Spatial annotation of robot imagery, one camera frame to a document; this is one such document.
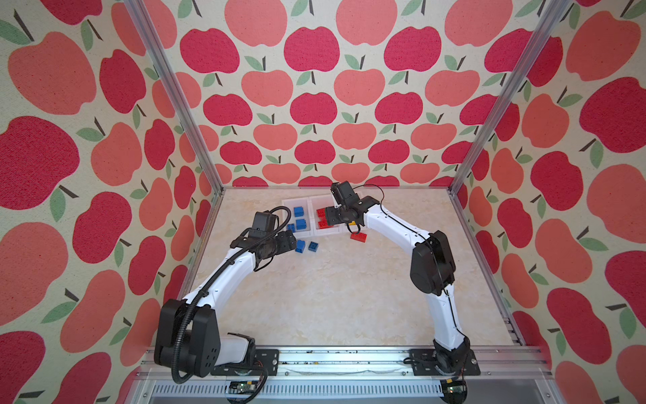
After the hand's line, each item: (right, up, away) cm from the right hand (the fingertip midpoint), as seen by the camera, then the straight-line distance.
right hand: (334, 217), depth 95 cm
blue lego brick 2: (-14, -3, +10) cm, 17 cm away
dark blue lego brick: (-8, -12, +3) cm, 15 cm away
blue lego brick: (-14, -12, +5) cm, 19 cm away
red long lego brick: (+11, -8, +8) cm, 16 cm away
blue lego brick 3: (-15, +2, +15) cm, 22 cm away
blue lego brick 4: (-18, -4, +9) cm, 20 cm away
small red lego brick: (-3, -4, +6) cm, 8 cm away
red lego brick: (-5, -3, +9) cm, 11 cm away
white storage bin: (-12, +6, +11) cm, 17 cm away
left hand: (-16, -10, -9) cm, 21 cm away
